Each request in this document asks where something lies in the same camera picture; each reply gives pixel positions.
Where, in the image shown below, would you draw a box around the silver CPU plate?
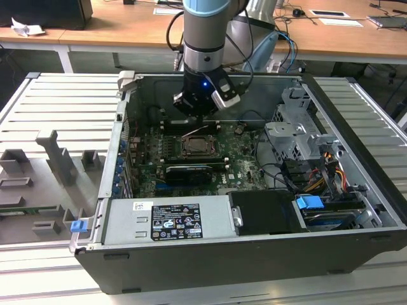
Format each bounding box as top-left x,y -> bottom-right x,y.
189,139 -> 211,153

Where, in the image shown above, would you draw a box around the metal socket cover frame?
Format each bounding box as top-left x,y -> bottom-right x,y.
181,135 -> 220,157

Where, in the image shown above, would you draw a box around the black RAM slot bank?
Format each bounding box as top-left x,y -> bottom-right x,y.
139,151 -> 230,169
162,119 -> 223,135

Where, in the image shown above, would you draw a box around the CPU socket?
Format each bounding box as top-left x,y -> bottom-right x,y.
177,134 -> 221,159

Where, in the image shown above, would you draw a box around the blue expansion slot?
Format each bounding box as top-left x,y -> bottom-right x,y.
155,179 -> 179,191

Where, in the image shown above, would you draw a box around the black graphics card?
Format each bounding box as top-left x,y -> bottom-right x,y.
165,164 -> 214,186

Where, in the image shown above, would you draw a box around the green motherboard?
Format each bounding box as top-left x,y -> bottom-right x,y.
128,122 -> 277,196

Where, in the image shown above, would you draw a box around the long wooden desk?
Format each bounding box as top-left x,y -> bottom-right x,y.
0,0 -> 407,76

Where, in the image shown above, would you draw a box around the silver metal drive cage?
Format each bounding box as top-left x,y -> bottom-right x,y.
263,87 -> 338,166

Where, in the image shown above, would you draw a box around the grey power supply with label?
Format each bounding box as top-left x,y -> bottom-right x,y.
103,195 -> 238,245

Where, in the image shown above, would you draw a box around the hard disk in blue carrier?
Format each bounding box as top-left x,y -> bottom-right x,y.
294,196 -> 366,232

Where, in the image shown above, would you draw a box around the white paper sheet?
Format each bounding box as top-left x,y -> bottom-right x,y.
319,18 -> 365,28

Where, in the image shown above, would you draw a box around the black open PC case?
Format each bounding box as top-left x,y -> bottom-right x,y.
69,70 -> 407,295

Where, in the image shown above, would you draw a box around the black computer tower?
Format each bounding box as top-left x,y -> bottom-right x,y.
0,0 -> 93,31

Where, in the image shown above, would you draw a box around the blue case latch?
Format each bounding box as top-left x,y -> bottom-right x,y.
70,220 -> 88,234

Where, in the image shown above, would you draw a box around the crumpled white paper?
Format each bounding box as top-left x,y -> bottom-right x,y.
11,17 -> 45,37

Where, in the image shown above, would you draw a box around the grey parts rack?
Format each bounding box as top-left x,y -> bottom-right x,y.
0,129 -> 107,245

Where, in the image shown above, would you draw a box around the green RAM stick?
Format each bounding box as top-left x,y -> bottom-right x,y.
0,205 -> 58,217

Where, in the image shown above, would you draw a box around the grey laptop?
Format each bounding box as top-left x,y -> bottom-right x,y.
367,14 -> 407,30

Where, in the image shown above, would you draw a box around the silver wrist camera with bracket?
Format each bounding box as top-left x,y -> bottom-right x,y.
211,83 -> 241,111

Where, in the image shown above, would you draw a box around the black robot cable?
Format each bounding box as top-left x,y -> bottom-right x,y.
166,11 -> 186,52

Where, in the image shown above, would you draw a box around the grey case release handle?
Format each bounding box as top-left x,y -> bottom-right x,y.
117,70 -> 137,93

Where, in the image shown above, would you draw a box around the white desk cable hatch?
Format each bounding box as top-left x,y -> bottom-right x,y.
153,6 -> 185,16
310,9 -> 350,18

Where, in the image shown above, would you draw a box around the blue cable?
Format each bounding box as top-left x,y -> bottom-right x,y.
279,31 -> 299,74

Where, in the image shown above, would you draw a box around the black internal cable bundle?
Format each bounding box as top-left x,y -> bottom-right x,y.
254,126 -> 312,193

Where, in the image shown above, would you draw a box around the orange yellow red wires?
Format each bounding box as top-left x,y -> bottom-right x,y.
305,168 -> 348,191

